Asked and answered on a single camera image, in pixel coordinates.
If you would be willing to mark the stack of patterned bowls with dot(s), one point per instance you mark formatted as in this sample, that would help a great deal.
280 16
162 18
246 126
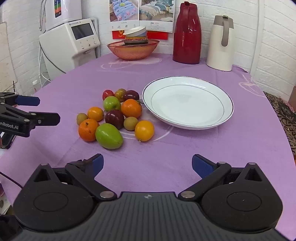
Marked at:
136 42

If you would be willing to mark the dark purple plum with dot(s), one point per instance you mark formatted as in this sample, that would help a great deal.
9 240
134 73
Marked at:
114 119
131 95

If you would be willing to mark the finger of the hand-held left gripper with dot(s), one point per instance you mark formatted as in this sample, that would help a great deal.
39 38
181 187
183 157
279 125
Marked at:
27 100
46 118

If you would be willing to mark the red thermos jug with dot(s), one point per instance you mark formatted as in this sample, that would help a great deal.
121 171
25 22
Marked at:
187 39

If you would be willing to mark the green mango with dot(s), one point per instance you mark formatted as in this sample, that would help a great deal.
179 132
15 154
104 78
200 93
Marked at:
108 136

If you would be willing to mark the small orange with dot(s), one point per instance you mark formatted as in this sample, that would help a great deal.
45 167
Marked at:
95 114

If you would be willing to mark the leopard pattern cloth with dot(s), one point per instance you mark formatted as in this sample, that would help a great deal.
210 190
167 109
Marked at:
285 120

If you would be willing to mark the small red apple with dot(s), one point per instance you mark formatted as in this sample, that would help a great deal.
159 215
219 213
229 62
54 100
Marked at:
108 95

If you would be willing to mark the cardboard box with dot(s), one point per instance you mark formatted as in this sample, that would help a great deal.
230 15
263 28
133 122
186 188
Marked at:
293 93

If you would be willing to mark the orange with green calyx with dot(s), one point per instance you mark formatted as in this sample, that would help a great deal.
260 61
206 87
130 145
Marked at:
87 131

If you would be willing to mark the brown longan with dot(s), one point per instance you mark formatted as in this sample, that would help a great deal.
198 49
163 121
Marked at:
130 123

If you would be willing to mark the pink glass bowl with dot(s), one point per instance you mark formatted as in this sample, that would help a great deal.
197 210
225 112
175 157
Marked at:
131 53

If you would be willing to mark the bedding wall poster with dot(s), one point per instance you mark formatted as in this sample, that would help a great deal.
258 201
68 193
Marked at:
157 14

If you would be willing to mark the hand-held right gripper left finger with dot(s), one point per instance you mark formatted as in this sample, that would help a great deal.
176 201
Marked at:
98 162

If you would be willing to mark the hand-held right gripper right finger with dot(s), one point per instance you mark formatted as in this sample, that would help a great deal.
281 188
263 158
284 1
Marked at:
201 165

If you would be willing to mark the white wall pipe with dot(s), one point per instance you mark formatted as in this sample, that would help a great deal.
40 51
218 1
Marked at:
256 34

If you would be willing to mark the brown kiwi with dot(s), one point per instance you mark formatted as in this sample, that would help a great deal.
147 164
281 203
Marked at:
81 118

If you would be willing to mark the white plate with dark rim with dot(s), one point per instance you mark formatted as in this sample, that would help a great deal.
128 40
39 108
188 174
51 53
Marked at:
187 104

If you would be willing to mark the white bowl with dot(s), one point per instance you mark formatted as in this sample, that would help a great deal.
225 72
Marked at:
135 31

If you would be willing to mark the white wall phone device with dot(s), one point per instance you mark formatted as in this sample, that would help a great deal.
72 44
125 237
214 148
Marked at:
62 48

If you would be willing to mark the red wall poster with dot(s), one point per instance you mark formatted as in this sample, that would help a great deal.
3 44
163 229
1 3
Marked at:
159 35

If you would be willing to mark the white wall water purifier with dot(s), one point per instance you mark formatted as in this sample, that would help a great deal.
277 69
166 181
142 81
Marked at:
69 14

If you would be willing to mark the white thermos jug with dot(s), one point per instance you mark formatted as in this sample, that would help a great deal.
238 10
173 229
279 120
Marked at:
218 51

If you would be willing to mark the yellow orange citrus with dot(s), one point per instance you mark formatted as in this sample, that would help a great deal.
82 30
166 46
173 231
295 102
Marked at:
144 131

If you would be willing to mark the dark cloth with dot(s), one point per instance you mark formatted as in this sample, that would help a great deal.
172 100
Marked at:
9 226

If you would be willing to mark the orange with long stem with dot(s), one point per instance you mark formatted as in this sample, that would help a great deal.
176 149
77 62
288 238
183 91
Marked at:
131 109

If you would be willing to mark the red yellow apple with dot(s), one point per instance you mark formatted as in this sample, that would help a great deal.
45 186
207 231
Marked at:
120 93

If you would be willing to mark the pale printed box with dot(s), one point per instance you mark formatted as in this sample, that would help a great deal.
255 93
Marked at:
3 199

